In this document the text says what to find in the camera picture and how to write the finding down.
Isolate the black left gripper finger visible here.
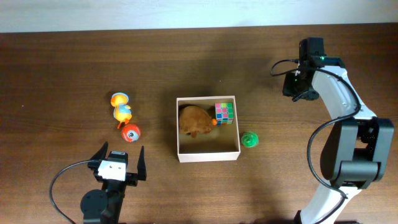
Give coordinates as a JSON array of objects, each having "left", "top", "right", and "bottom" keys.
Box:
[
  {"left": 90, "top": 141, "right": 108, "bottom": 161},
  {"left": 137, "top": 146, "right": 147, "bottom": 181}
]

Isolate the green ridged ball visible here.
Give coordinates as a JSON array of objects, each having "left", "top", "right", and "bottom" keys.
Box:
[{"left": 241, "top": 131, "right": 259, "bottom": 148}]

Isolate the colourful puzzle cube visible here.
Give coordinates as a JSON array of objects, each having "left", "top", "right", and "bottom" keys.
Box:
[{"left": 213, "top": 102, "right": 235, "bottom": 126}]

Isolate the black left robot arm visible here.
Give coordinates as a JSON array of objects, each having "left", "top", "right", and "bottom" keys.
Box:
[{"left": 80, "top": 143, "right": 147, "bottom": 223}]

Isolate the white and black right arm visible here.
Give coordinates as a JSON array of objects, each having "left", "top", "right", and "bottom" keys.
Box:
[{"left": 282, "top": 37, "right": 394, "bottom": 223}]

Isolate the red and grey ball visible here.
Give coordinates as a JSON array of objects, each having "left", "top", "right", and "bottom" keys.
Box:
[{"left": 121, "top": 123, "right": 141, "bottom": 142}]

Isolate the orange duck toy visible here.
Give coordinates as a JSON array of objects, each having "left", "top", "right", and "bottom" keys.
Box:
[{"left": 111, "top": 92, "right": 132, "bottom": 129}]

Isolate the pink cardboard box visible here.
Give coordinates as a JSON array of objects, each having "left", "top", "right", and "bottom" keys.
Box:
[{"left": 176, "top": 96, "right": 241, "bottom": 162}]

